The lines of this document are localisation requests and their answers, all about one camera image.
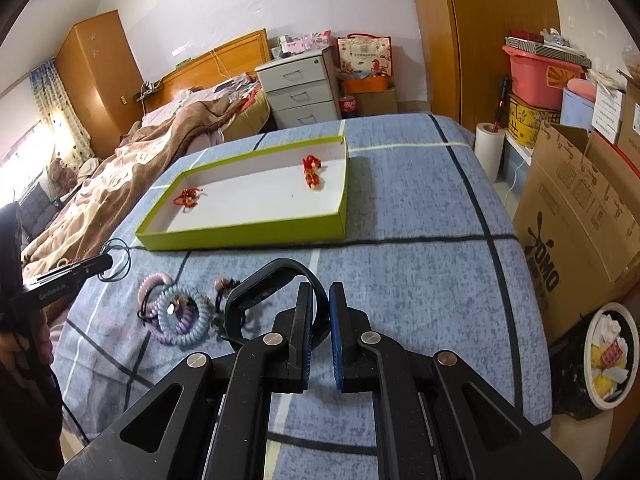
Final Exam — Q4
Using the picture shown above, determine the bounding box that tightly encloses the black wristband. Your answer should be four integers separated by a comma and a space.
224, 258, 331, 351

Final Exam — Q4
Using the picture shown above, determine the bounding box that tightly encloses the wooden headboard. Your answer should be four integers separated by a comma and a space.
142, 29, 271, 113

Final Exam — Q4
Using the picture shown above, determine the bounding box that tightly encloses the brown cardboard box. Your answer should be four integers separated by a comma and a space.
513, 122, 639, 342

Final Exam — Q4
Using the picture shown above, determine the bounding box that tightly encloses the blue patterned curtain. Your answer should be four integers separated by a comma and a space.
29, 58, 94, 170

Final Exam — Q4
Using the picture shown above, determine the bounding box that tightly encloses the blue checked bed cover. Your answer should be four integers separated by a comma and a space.
53, 114, 576, 479

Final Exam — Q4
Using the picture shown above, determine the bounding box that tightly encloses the white paper roll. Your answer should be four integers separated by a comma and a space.
474, 122, 506, 183

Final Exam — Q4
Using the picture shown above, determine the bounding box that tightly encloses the orange box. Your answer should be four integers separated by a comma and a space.
342, 75, 390, 96

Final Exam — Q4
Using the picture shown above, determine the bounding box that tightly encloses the person's left hand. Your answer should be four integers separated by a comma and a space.
0, 321, 53, 387

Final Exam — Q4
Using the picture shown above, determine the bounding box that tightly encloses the cola bottle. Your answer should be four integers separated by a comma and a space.
338, 96, 358, 119

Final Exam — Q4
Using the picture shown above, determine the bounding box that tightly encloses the brown fleece blanket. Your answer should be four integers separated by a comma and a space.
22, 96, 245, 278

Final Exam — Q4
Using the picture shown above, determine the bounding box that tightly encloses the wooden wardrobe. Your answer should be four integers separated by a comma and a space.
414, 0, 560, 131
54, 10, 142, 159

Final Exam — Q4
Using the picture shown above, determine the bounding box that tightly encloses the white waste bin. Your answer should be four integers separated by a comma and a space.
584, 302, 639, 411

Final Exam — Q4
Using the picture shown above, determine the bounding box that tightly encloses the pink spiral hair tie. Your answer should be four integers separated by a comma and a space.
136, 272, 176, 311

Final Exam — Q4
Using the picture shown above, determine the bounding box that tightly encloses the grey three-drawer nightstand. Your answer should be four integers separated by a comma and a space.
256, 47, 340, 129

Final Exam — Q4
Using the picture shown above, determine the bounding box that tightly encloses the yellow patterned tin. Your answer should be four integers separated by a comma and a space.
509, 93, 561, 150

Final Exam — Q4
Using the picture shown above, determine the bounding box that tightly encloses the red knot charm bracelet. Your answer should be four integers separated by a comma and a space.
300, 154, 324, 191

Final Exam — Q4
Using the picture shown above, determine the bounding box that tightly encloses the red patterned gift bag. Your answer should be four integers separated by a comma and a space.
336, 34, 393, 78

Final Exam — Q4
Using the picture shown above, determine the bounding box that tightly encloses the purple spiral hair tie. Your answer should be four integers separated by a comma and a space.
147, 303, 196, 344

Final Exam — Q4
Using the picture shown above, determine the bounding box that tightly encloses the red braided cord bracelet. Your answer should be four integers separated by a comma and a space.
172, 186, 206, 212

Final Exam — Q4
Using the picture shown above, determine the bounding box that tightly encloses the green shallow cardboard tray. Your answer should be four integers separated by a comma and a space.
136, 136, 348, 252

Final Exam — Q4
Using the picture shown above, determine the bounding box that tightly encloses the pink plastic basket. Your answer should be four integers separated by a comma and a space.
502, 46, 584, 110

